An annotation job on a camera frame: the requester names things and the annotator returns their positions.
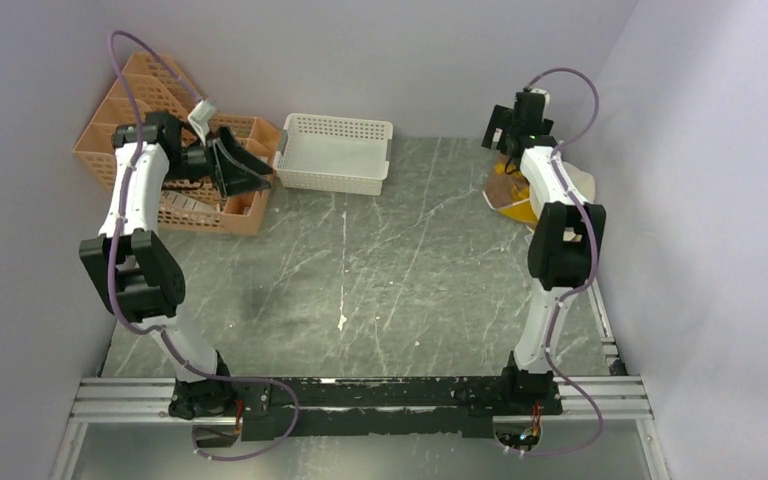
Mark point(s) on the orange plastic file organizer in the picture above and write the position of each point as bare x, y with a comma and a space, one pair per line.
140, 126

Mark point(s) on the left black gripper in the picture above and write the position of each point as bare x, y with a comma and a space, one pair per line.
234, 183

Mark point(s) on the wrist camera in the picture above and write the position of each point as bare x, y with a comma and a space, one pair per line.
199, 118
537, 97

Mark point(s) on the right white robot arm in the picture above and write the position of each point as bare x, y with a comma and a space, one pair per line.
560, 260

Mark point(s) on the cream white towel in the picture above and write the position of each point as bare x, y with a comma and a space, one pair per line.
583, 181

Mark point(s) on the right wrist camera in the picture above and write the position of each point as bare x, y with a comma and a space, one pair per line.
537, 97

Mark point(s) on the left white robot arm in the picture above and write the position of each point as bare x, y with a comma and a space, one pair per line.
136, 276

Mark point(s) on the aluminium frame rail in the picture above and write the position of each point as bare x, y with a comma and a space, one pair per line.
118, 429

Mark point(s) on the brown yellow towel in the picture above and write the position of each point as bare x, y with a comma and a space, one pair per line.
507, 192

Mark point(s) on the white plastic basket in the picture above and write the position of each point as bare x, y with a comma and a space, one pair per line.
334, 154

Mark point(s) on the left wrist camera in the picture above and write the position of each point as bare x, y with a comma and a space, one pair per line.
199, 118

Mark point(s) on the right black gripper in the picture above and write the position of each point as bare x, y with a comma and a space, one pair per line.
501, 120

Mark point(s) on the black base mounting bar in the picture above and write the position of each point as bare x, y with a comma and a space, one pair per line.
316, 406

